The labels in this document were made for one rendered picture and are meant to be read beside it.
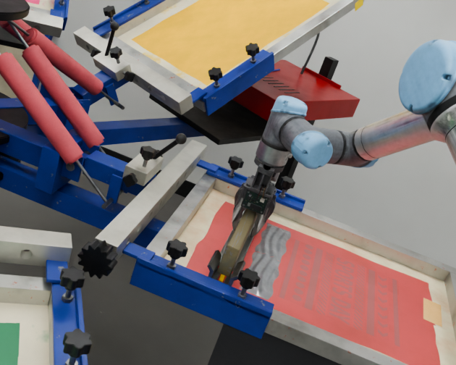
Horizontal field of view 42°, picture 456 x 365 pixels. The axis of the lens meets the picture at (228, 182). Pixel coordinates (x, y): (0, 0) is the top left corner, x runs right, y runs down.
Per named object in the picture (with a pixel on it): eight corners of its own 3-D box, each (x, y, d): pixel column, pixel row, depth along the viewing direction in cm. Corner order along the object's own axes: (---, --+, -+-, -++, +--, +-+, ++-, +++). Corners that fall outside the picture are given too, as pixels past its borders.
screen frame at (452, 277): (454, 280, 173) (461, 270, 172) (488, 426, 120) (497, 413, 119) (203, 179, 180) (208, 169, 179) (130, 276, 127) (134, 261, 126)
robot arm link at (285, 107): (287, 106, 128) (271, 90, 135) (271, 151, 133) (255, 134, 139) (317, 111, 132) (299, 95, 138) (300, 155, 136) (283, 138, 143)
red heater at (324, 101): (278, 79, 298) (286, 56, 293) (351, 120, 273) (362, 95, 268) (191, 78, 253) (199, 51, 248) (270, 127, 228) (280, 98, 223)
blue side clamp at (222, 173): (297, 219, 179) (305, 200, 176) (295, 227, 174) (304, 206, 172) (205, 182, 182) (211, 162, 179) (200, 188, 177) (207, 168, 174)
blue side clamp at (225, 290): (265, 326, 129) (276, 300, 126) (260, 340, 124) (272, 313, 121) (137, 272, 131) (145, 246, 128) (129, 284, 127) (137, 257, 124)
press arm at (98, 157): (152, 190, 156) (157, 174, 154) (144, 199, 150) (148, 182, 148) (92, 166, 157) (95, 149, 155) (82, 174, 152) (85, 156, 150)
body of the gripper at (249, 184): (234, 206, 141) (250, 161, 136) (242, 193, 148) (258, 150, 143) (264, 219, 140) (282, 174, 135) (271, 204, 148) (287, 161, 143)
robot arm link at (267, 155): (263, 133, 142) (296, 145, 141) (258, 150, 144) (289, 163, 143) (258, 143, 135) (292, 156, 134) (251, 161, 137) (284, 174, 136)
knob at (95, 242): (119, 270, 123) (127, 240, 120) (107, 284, 118) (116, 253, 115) (86, 256, 124) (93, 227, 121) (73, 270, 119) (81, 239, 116)
